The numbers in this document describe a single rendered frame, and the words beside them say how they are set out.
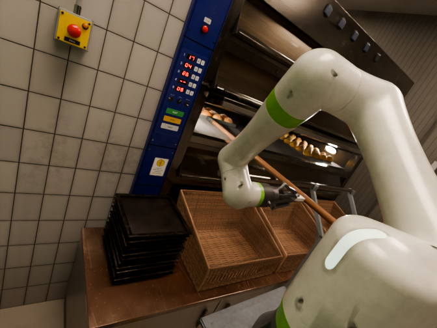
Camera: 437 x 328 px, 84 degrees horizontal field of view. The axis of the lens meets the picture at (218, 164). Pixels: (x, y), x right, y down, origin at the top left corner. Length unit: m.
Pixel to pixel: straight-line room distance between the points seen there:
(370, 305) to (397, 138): 0.35
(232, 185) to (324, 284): 0.53
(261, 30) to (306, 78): 0.83
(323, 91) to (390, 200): 0.24
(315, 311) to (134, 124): 1.04
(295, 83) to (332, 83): 0.07
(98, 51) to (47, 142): 0.42
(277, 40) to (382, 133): 0.96
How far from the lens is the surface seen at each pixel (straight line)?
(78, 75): 1.12
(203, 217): 1.59
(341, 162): 2.75
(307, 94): 0.56
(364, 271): 0.31
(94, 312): 1.15
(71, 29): 1.00
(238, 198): 0.80
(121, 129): 1.20
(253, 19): 1.34
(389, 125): 0.59
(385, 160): 0.55
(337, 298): 0.33
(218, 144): 1.42
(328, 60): 0.57
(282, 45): 1.46
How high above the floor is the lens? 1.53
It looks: 19 degrees down
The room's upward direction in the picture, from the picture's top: 24 degrees clockwise
